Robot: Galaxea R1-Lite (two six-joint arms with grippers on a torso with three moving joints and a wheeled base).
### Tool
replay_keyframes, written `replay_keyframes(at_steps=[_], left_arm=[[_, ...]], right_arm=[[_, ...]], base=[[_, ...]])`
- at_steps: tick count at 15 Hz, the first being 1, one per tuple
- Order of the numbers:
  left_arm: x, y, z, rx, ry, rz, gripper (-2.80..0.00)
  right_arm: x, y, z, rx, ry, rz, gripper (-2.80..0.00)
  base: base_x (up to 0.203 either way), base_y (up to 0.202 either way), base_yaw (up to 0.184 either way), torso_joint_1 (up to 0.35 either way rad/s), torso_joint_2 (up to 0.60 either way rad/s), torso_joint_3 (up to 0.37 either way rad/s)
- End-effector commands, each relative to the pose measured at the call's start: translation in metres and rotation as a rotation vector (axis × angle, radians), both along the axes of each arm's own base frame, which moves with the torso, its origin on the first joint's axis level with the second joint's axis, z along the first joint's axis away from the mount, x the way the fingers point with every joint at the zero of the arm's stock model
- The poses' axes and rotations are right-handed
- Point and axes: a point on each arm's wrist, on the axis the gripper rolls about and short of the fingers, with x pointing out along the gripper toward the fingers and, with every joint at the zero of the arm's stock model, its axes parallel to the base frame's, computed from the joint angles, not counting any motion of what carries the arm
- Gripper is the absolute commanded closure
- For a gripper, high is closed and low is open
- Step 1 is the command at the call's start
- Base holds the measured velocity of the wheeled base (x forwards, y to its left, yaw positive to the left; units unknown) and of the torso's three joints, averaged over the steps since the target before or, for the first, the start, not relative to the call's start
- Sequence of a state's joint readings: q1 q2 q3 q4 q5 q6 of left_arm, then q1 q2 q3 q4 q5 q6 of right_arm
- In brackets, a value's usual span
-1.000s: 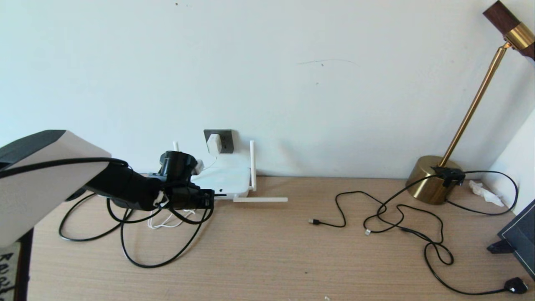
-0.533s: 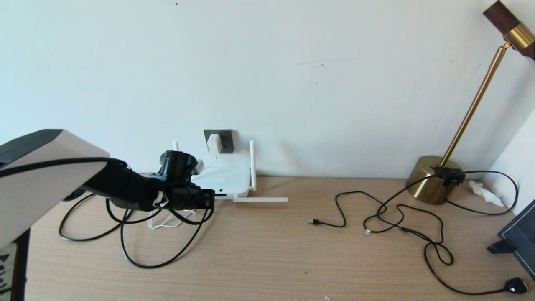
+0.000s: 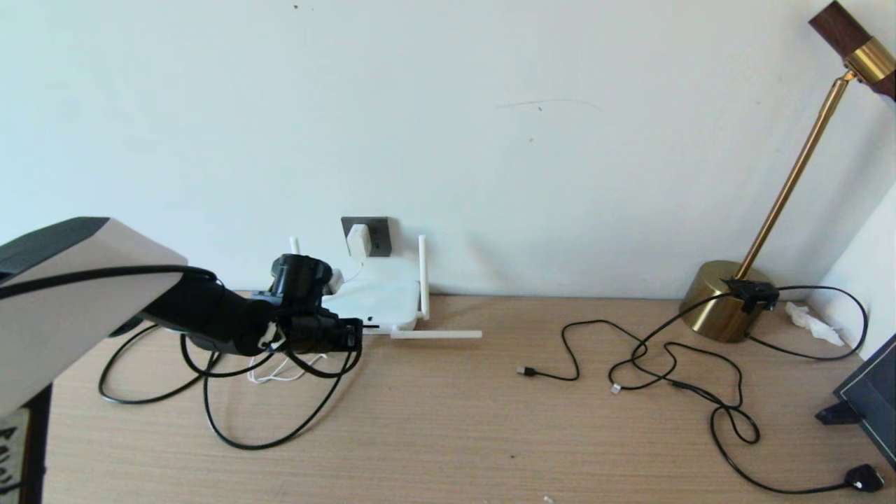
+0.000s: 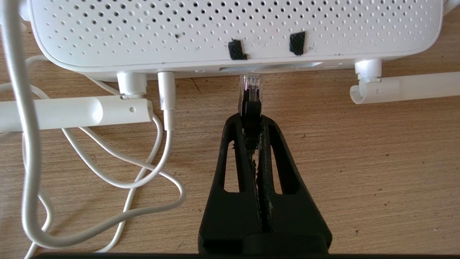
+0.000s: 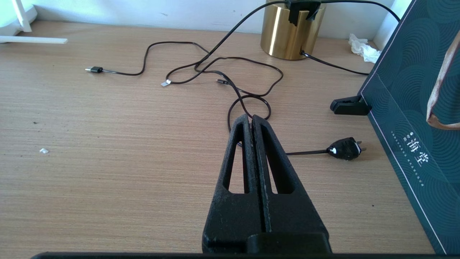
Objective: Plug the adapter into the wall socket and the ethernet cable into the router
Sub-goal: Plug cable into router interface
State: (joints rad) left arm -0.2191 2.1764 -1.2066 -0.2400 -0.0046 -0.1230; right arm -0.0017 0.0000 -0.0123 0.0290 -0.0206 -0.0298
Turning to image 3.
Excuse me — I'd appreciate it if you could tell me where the gold desk lamp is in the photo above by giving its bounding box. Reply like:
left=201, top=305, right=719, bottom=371
left=678, top=0, right=896, bottom=344

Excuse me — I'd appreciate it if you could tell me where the thin white power cable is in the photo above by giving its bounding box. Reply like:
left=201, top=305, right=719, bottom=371
left=248, top=258, right=366, bottom=384

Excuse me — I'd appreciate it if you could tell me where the black cable with white connector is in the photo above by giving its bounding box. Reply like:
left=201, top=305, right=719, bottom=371
left=608, top=342, right=743, bottom=410

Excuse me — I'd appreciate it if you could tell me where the crumpled white tissue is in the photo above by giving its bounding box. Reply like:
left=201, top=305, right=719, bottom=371
left=784, top=302, right=844, bottom=348

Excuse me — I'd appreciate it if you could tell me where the white router with antennas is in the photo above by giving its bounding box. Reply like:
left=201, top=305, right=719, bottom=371
left=290, top=236, right=482, bottom=341

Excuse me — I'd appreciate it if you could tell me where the black clip stand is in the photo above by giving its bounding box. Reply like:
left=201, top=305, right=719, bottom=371
left=815, top=402, right=862, bottom=426

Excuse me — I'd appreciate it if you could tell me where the black clip on lamp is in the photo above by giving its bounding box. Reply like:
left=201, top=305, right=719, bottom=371
left=720, top=279, right=779, bottom=314

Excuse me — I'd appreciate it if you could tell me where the black lamp power cord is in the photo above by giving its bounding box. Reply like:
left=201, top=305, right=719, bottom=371
left=609, top=286, right=884, bottom=495

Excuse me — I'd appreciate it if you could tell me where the black USB cable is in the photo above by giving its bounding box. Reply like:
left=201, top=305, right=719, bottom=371
left=517, top=321, right=648, bottom=382

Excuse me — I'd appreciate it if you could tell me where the black network cable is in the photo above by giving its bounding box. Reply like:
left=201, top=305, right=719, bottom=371
left=98, top=323, right=363, bottom=450

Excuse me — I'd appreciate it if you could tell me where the grey wall socket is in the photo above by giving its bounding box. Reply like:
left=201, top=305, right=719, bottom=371
left=341, top=216, right=391, bottom=258

